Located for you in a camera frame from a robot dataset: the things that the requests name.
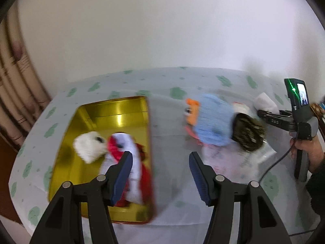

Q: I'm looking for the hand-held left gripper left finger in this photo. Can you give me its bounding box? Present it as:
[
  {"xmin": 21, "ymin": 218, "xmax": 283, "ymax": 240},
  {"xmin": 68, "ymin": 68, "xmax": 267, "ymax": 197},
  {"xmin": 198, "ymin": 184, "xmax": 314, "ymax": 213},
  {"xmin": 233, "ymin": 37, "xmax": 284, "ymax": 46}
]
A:
[{"xmin": 29, "ymin": 151, "xmax": 134, "ymax": 244}]

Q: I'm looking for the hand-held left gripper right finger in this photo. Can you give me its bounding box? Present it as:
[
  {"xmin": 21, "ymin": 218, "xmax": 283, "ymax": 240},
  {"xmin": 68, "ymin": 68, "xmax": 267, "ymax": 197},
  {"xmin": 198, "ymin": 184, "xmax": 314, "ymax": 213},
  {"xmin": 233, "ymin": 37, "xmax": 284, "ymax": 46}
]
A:
[{"xmin": 188, "ymin": 151, "xmax": 292, "ymax": 244}]

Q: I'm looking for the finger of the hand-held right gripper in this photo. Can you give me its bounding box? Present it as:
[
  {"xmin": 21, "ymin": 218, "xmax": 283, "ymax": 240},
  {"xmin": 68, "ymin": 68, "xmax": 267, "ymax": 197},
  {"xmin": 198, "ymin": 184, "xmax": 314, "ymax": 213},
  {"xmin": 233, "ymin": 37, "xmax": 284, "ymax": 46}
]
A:
[
  {"xmin": 279, "ymin": 109, "xmax": 295, "ymax": 119},
  {"xmin": 258, "ymin": 110, "xmax": 296, "ymax": 133}
]

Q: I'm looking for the red and white cloth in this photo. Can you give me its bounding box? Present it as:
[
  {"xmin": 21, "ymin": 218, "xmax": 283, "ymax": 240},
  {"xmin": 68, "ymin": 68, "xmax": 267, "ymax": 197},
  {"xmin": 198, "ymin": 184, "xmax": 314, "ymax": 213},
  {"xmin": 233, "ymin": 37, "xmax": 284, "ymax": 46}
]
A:
[{"xmin": 99, "ymin": 132, "xmax": 154, "ymax": 207}]

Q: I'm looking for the white knit glove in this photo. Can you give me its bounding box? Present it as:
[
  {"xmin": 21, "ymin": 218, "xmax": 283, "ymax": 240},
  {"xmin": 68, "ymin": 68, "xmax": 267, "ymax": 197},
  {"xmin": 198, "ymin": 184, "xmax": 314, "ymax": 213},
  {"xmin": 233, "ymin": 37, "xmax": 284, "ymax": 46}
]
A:
[{"xmin": 232, "ymin": 93, "xmax": 278, "ymax": 116}]

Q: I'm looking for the printed plastic tissue packet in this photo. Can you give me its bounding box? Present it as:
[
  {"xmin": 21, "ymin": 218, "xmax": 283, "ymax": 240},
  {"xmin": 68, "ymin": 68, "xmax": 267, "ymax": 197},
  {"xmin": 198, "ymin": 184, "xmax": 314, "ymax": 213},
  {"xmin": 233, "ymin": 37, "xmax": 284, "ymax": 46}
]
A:
[{"xmin": 203, "ymin": 141, "xmax": 277, "ymax": 181}]

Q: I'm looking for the blue fuzzy sock orange face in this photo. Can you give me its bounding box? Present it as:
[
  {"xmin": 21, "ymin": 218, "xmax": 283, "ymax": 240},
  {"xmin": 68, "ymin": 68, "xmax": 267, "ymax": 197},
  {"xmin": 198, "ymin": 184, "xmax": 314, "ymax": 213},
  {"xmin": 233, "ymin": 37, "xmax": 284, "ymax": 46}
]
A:
[{"xmin": 184, "ymin": 93, "xmax": 235, "ymax": 146}]

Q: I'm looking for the gold metal tin box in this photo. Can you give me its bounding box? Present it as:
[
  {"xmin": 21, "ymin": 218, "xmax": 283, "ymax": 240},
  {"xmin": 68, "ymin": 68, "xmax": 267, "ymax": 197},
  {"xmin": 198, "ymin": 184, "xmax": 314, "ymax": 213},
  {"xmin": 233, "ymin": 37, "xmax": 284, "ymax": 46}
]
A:
[{"xmin": 48, "ymin": 96, "xmax": 156, "ymax": 225}]

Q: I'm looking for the person's right forearm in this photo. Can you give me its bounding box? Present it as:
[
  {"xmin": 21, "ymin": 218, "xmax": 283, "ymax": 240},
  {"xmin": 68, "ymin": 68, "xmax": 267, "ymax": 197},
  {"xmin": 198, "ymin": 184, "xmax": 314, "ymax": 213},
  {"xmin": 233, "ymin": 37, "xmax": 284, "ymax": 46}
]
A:
[{"xmin": 305, "ymin": 158, "xmax": 325, "ymax": 218}]

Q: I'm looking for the person's right hand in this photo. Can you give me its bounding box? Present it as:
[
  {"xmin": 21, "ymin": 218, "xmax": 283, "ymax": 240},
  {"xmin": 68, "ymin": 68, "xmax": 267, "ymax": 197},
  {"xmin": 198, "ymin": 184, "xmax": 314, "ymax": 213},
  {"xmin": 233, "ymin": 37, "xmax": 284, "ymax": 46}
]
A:
[{"xmin": 290, "ymin": 133, "xmax": 325, "ymax": 174}]

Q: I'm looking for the colourful clutter on dark shelf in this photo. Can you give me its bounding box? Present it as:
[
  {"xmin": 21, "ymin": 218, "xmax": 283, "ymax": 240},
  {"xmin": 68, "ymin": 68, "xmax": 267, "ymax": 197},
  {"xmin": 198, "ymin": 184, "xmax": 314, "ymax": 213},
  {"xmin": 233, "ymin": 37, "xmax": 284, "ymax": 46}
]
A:
[{"xmin": 311, "ymin": 95, "xmax": 325, "ymax": 138}]

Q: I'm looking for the white plush toy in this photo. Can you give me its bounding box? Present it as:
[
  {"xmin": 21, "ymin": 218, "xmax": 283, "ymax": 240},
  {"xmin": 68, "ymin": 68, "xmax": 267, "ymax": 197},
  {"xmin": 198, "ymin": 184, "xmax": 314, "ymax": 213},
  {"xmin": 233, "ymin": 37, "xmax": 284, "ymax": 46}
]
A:
[{"xmin": 73, "ymin": 131, "xmax": 108, "ymax": 163}]

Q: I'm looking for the green print tablecloth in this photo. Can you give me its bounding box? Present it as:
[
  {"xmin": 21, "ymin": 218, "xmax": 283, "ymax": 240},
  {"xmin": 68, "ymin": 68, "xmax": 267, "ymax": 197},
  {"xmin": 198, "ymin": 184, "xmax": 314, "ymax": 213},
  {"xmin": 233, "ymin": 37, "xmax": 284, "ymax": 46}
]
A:
[{"xmin": 9, "ymin": 66, "xmax": 325, "ymax": 237}]

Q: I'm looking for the beige striped curtain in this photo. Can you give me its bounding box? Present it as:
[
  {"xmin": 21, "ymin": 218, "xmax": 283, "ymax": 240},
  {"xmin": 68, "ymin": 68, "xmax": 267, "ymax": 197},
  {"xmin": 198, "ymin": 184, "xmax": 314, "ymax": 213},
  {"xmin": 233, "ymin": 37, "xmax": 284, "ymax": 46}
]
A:
[{"xmin": 0, "ymin": 8, "xmax": 52, "ymax": 158}]

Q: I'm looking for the black cable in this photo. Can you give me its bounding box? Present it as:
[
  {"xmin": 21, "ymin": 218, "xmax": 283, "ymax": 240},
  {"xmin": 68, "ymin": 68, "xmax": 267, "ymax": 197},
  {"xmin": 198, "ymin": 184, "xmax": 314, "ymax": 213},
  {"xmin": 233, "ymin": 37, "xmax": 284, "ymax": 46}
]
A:
[{"xmin": 256, "ymin": 146, "xmax": 309, "ymax": 236}]

